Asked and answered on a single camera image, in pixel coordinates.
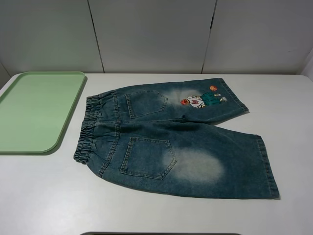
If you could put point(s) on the children's blue denim shorts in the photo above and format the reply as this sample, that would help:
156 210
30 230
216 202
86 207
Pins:
163 138

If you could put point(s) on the light green plastic tray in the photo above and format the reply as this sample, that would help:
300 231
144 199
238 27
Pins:
35 109

